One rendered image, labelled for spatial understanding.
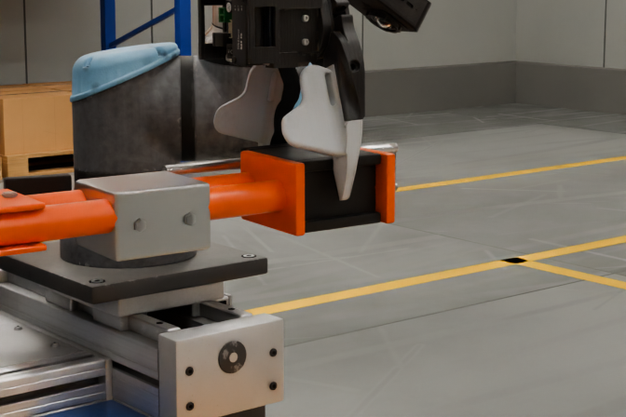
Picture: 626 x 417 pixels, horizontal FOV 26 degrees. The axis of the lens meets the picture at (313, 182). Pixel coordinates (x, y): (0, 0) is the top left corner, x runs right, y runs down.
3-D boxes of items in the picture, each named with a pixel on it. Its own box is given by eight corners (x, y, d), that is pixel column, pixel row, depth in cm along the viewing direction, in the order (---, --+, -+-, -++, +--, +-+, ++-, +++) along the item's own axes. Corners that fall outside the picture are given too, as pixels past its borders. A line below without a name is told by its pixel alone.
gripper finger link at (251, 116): (194, 168, 100) (216, 55, 96) (262, 162, 104) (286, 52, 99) (213, 189, 98) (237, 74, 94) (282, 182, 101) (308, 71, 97)
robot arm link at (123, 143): (75, 158, 155) (73, 40, 153) (194, 157, 156) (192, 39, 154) (67, 175, 143) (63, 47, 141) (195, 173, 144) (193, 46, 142)
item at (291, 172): (295, 236, 91) (295, 164, 91) (239, 219, 97) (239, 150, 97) (395, 222, 96) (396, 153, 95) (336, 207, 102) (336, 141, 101)
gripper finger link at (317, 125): (284, 208, 90) (254, 76, 92) (356, 198, 94) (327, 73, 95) (307, 195, 88) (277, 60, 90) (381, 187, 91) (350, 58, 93)
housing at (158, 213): (117, 263, 85) (115, 193, 84) (73, 245, 91) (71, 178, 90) (214, 249, 89) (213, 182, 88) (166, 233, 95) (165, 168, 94)
